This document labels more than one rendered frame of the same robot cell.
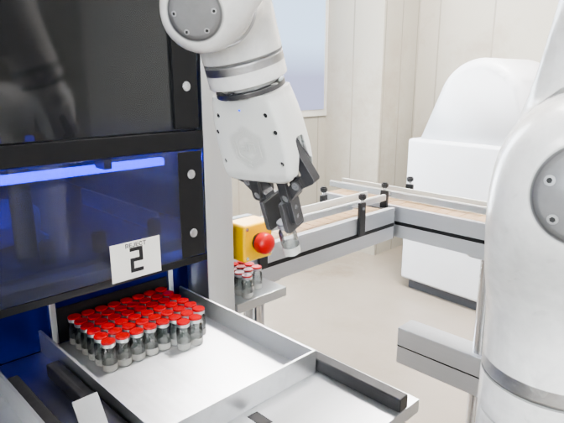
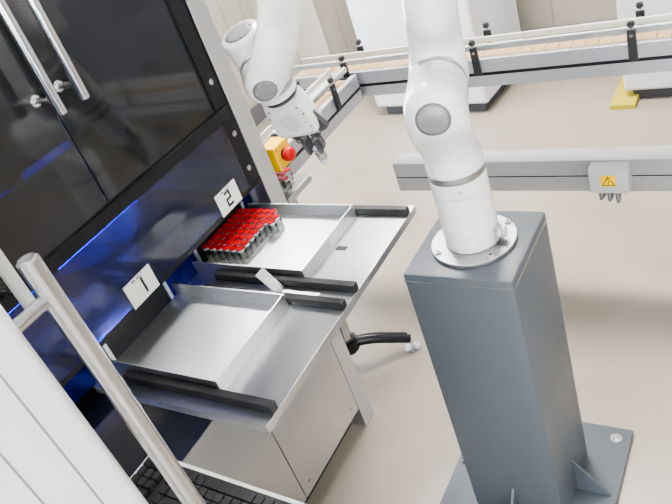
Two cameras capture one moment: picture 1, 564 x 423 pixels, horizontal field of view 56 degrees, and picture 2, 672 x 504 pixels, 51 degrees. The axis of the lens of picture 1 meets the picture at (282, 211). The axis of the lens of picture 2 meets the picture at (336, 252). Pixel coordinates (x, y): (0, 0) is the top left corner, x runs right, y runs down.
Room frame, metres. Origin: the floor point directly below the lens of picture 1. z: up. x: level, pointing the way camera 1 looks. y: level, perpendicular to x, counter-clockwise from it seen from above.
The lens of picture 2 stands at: (-0.83, 0.17, 1.77)
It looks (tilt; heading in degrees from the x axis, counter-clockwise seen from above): 32 degrees down; 355
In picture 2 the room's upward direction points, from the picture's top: 21 degrees counter-clockwise
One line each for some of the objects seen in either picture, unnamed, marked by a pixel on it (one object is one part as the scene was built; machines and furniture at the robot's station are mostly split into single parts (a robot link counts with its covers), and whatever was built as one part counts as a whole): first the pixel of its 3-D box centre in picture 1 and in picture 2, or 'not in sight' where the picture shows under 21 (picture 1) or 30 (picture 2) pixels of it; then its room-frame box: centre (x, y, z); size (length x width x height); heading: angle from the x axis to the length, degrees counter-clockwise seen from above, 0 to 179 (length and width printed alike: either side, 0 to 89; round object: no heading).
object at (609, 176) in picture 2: not in sight; (609, 177); (0.92, -0.89, 0.50); 0.12 x 0.05 x 0.09; 44
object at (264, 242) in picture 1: (262, 242); (287, 153); (0.94, 0.04, 0.99); 0.04 x 0.04 x 0.04; 44
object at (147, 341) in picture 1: (157, 336); (260, 235); (0.74, 0.19, 0.90); 0.18 x 0.02 x 0.05; 135
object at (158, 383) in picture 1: (172, 351); (274, 238); (0.71, 0.16, 0.90); 0.34 x 0.26 x 0.04; 44
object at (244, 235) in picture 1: (247, 237); (274, 154); (0.97, 0.07, 1.00); 0.08 x 0.07 x 0.07; 44
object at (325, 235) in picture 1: (296, 231); (293, 128); (1.27, -0.04, 0.92); 0.69 x 0.15 x 0.16; 134
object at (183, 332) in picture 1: (183, 334); (273, 228); (0.75, 0.15, 0.90); 0.02 x 0.02 x 0.05
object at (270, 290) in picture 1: (239, 289); (280, 189); (1.01, 0.09, 0.87); 0.14 x 0.13 x 0.02; 44
